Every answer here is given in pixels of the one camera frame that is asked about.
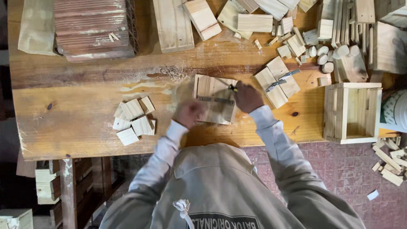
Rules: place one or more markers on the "metal hinge on box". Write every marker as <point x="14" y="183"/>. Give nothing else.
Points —
<point x="219" y="100"/>

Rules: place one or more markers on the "long grooved wood plank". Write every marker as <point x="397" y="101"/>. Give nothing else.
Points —
<point x="173" y="25"/>

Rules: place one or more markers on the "pile of wood strip scraps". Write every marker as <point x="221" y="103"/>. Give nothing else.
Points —
<point x="389" y="162"/>

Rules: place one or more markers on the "pale wooden box on floor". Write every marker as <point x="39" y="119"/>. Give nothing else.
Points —
<point x="16" y="219"/>

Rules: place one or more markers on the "heap of wood offcuts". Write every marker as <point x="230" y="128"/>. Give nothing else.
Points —
<point x="286" y="25"/>

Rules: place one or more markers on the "large pale wooden box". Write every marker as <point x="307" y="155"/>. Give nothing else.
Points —
<point x="389" y="47"/>

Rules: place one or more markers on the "person's right hand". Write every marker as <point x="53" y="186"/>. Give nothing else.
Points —
<point x="248" y="98"/>

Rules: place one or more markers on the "small pale wooden box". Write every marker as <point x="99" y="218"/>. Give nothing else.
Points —
<point x="213" y="89"/>

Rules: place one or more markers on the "black yellow screwdriver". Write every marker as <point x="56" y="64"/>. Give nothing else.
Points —
<point x="233" y="88"/>

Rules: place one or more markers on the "pile of small wood squares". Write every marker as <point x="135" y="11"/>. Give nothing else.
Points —
<point x="133" y="121"/>

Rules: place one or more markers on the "stack of reddish wood slats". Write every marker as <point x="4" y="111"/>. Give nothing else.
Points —
<point x="92" y="28"/>

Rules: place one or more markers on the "person's left fingers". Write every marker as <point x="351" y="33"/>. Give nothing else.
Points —
<point x="198" y="109"/>

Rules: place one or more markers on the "tiny square wood block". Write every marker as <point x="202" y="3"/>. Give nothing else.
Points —
<point x="323" y="81"/>

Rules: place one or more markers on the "person's beige vest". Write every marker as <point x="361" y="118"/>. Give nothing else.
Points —
<point x="219" y="190"/>

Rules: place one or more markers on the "pale wood panel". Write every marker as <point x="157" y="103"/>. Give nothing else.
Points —
<point x="270" y="92"/>
<point x="283" y="71"/>

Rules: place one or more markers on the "open slatted wooden crate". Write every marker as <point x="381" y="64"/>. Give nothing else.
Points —
<point x="341" y="113"/>

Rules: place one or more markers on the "small wooden house shape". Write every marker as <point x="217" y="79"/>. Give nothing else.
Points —
<point x="351" y="68"/>

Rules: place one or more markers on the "thick pale wood block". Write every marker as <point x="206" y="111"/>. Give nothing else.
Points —
<point x="202" y="19"/>

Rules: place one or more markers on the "person's left hand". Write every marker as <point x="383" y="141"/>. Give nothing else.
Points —
<point x="188" y="114"/>

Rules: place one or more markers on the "stack of boards under table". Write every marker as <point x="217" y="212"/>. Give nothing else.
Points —
<point x="47" y="183"/>

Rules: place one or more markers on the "group of round wood knobs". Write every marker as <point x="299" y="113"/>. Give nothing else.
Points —
<point x="327" y="55"/>

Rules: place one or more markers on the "loose metal hinge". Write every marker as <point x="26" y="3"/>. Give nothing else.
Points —
<point x="289" y="74"/>
<point x="275" y="85"/>

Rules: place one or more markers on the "person's right fingers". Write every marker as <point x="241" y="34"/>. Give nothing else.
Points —
<point x="240" y="89"/>

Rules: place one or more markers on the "white paper scrap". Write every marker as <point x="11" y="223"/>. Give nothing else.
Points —
<point x="372" y="195"/>

